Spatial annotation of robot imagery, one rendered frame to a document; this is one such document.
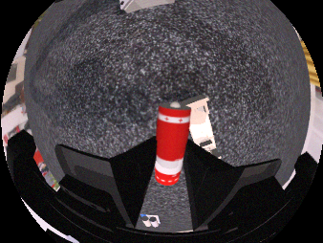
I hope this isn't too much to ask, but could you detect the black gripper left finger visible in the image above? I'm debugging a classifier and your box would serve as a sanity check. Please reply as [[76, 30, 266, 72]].
[[54, 136, 157, 229]]

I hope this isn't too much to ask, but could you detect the beige battery holder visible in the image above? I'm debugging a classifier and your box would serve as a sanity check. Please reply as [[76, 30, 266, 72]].
[[181, 95, 222, 159]]

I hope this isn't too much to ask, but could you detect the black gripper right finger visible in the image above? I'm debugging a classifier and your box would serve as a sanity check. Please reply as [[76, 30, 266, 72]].
[[183, 140, 281, 232]]

